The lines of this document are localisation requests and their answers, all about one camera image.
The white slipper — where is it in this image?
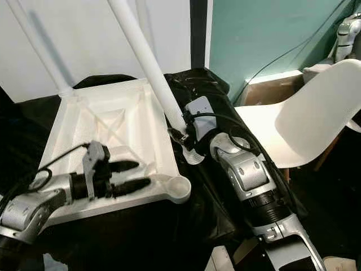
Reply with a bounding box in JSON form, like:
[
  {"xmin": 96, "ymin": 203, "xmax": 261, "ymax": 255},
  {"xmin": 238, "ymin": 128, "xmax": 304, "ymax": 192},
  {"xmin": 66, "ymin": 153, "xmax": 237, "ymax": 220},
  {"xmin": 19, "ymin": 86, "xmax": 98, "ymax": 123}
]
[{"xmin": 322, "ymin": 257, "xmax": 361, "ymax": 271}]

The black cloth cover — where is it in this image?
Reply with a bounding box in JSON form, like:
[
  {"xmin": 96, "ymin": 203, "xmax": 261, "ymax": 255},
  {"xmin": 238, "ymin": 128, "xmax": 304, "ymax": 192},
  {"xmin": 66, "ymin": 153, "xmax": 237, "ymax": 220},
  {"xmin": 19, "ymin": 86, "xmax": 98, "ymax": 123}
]
[{"xmin": 0, "ymin": 68, "xmax": 311, "ymax": 271}]

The white grey machine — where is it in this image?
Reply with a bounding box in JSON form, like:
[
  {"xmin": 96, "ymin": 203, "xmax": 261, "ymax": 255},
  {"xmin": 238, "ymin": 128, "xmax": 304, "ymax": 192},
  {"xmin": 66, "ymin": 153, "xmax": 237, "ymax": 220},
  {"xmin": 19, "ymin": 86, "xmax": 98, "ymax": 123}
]
[{"xmin": 334, "ymin": 14, "xmax": 361, "ymax": 62}]

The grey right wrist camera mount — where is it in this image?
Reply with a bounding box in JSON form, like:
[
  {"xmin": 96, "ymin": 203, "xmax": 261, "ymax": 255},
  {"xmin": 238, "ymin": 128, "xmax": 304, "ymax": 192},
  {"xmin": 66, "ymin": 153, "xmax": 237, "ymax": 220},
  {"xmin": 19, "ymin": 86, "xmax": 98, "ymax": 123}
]
[{"xmin": 185, "ymin": 96, "xmax": 216, "ymax": 142}]

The grey cushion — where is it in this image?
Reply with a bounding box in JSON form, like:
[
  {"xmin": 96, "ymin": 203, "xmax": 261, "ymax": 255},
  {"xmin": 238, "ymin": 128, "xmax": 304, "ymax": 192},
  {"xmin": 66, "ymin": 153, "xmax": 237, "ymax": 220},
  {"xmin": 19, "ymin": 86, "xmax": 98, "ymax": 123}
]
[{"xmin": 302, "ymin": 63, "xmax": 336, "ymax": 84}]

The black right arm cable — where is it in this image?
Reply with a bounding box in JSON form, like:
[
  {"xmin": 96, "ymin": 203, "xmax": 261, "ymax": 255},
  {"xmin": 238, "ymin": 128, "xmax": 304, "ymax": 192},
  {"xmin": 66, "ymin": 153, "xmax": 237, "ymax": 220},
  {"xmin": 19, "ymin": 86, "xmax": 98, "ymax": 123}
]
[{"xmin": 186, "ymin": 112, "xmax": 260, "ymax": 156}]

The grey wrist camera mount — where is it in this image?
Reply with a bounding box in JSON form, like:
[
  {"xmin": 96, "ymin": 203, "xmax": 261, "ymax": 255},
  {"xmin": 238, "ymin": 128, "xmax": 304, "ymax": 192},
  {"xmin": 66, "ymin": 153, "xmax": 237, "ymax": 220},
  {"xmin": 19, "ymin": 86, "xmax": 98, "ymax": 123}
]
[
  {"xmin": 82, "ymin": 141, "xmax": 111, "ymax": 201},
  {"xmin": 185, "ymin": 96, "xmax": 216, "ymax": 142}
]

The thin black wall cable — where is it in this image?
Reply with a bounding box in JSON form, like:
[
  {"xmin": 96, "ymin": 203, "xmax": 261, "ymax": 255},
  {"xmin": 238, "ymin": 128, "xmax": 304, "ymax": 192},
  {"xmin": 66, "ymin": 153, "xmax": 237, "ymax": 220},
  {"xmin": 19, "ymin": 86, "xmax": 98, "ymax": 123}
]
[{"xmin": 231, "ymin": 0, "xmax": 350, "ymax": 102}]

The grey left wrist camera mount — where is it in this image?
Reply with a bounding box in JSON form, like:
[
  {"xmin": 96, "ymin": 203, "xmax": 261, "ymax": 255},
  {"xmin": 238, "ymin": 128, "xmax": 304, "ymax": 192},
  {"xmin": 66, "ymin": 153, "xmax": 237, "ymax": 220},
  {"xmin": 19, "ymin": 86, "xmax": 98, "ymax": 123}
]
[{"xmin": 82, "ymin": 141, "xmax": 111, "ymax": 201}]

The white robot body panel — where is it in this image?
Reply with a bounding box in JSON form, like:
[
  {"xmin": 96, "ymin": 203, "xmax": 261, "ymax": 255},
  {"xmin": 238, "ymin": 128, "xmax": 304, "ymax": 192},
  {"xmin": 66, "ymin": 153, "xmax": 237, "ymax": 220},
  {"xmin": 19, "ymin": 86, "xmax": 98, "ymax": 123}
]
[{"xmin": 212, "ymin": 246, "xmax": 235, "ymax": 271}]

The white plastic chair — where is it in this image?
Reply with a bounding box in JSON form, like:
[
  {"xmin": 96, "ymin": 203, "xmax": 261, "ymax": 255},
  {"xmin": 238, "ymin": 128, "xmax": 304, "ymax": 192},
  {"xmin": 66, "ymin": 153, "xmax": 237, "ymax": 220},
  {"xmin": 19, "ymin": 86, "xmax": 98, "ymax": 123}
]
[{"xmin": 234, "ymin": 58, "xmax": 361, "ymax": 170}]

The white plastic table top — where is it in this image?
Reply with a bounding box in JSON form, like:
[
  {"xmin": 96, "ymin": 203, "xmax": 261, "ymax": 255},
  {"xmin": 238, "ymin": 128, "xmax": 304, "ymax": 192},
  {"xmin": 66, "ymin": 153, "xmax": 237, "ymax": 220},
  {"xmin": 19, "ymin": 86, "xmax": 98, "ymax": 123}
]
[{"xmin": 42, "ymin": 76, "xmax": 192, "ymax": 226}]

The black vertical post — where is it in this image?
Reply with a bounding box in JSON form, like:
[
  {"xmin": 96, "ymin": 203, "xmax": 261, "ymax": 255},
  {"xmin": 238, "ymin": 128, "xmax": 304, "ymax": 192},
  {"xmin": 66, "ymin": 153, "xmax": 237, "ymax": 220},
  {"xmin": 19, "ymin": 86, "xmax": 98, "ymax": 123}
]
[{"xmin": 189, "ymin": 0, "xmax": 209, "ymax": 69}]

